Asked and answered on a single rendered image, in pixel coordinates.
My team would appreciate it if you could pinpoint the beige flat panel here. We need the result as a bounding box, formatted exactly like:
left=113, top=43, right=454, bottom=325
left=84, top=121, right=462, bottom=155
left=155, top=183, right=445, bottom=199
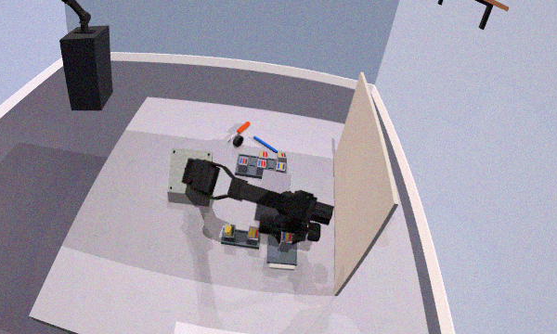
left=334, top=72, right=399, bottom=296

